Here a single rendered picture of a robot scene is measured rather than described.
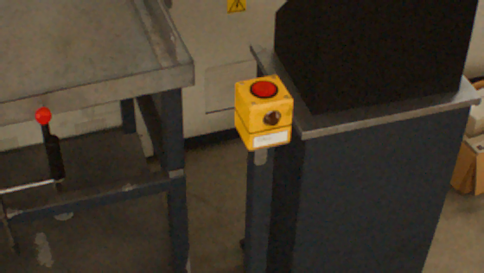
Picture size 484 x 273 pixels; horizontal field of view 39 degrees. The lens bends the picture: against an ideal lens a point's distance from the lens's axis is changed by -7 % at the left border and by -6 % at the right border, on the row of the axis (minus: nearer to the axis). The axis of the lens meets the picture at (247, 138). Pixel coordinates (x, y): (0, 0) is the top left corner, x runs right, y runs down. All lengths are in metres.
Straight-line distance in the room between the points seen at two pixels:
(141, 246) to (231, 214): 0.41
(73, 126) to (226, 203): 0.55
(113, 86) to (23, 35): 0.28
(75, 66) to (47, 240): 0.71
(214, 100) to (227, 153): 0.20
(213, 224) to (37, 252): 0.58
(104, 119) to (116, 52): 0.87
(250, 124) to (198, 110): 1.14
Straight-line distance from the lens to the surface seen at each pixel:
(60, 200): 1.61
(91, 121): 2.32
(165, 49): 1.45
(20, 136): 2.31
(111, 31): 1.53
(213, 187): 2.35
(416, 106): 1.52
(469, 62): 2.83
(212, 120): 2.42
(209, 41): 2.23
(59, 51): 1.49
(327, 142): 1.47
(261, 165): 1.35
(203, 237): 2.21
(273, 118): 1.23
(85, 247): 1.98
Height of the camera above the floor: 1.66
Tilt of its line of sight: 41 degrees down
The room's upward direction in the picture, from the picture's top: 2 degrees clockwise
